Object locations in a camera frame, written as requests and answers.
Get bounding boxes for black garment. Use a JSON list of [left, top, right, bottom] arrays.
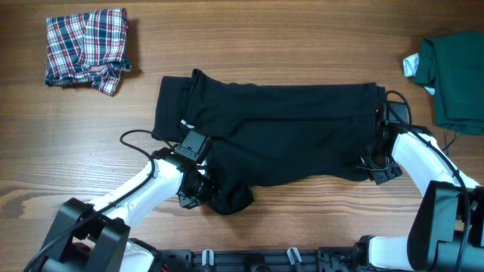
[[154, 70, 384, 215]]

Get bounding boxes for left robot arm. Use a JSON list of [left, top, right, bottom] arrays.
[[25, 131, 219, 271]]

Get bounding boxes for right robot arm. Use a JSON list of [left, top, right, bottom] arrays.
[[360, 102, 483, 271]]

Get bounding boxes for dark green folded garment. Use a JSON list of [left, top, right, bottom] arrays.
[[402, 30, 483, 135]]

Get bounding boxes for plaid folded cloth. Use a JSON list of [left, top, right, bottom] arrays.
[[45, 8, 132, 96]]

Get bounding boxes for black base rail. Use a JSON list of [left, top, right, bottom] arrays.
[[150, 247, 378, 272]]

